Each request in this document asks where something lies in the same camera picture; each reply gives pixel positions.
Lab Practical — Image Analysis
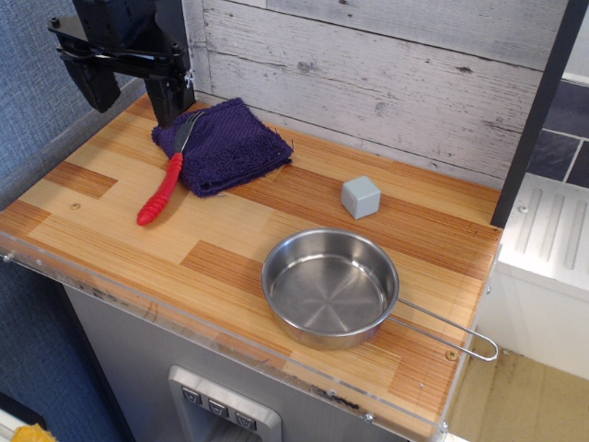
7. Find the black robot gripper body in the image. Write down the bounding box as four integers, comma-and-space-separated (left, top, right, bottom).
48, 0, 190, 74

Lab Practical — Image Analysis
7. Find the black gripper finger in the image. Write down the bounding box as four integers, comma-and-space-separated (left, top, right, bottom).
62, 53, 121, 112
144, 69, 195, 128

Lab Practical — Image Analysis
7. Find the pale blue cube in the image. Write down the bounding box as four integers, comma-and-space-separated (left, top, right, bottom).
341, 176, 381, 219

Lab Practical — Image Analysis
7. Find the purple folded towel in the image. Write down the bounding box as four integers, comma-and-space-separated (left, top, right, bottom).
179, 98, 293, 198

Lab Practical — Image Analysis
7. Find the clear acrylic edge guard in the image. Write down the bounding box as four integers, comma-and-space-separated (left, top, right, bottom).
1, 234, 474, 441

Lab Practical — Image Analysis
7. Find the stainless steel pan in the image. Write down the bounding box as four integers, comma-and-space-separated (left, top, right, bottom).
260, 227, 477, 350

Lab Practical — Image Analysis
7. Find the silver dispenser button panel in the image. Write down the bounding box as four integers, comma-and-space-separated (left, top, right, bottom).
168, 366, 283, 441

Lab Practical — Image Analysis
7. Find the yellow object at corner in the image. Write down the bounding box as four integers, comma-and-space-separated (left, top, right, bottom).
11, 425, 57, 442

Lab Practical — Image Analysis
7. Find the white ribbed side cabinet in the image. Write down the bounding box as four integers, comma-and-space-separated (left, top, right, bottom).
477, 174, 588, 378

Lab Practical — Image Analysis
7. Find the red handled fork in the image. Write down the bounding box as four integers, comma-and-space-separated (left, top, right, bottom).
136, 110, 203, 226

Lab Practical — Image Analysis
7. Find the dark right frame post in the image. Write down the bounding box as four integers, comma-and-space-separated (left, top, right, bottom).
491, 0, 588, 228

